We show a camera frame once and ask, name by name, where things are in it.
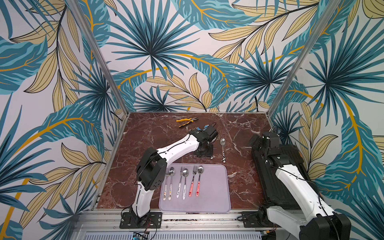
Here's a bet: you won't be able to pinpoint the spoon with black-white handle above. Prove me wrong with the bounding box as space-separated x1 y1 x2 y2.
220 138 226 163

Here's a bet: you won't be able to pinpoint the spoon with pink handle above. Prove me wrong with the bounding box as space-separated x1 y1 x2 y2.
196 165 204 197

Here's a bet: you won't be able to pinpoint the fork with pink handle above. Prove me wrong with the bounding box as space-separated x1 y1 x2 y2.
189 166 198 197

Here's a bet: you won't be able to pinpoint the fork with Pochacco white handle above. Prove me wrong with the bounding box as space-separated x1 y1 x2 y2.
177 167 184 198

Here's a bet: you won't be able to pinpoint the spoon with Pochacco white handle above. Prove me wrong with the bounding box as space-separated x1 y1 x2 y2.
182 168 189 200

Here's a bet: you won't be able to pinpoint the spoon with colourful white handle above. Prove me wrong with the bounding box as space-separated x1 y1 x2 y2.
168 167 176 201

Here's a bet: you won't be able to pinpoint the fork with colourful white handle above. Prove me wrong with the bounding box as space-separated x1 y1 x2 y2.
163 173 170 201

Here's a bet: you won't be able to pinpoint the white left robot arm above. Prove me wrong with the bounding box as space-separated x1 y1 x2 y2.
129 123 219 220

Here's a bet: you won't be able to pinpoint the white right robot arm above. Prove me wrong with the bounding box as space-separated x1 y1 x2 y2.
241 131 352 240

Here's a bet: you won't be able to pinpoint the yellow black pliers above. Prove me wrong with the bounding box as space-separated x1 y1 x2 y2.
176 118 199 128

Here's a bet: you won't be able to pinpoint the lilac silicone mat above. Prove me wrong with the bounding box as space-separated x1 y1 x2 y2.
159 163 231 213

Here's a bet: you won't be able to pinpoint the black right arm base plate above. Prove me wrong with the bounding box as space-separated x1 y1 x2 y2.
237 211 273 228

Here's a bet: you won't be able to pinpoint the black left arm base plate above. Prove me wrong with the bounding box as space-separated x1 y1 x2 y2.
119 211 163 229

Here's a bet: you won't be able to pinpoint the aluminium front rail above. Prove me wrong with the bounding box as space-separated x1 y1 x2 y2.
71 209 289 232

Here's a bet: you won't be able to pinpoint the aluminium corner post right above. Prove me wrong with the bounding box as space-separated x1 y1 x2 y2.
267 0 341 120

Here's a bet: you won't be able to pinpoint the aluminium corner post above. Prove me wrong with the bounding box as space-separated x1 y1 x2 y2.
67 0 129 117
267 0 341 120

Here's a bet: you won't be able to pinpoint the aluminium corner post left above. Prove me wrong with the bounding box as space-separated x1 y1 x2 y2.
67 0 129 117

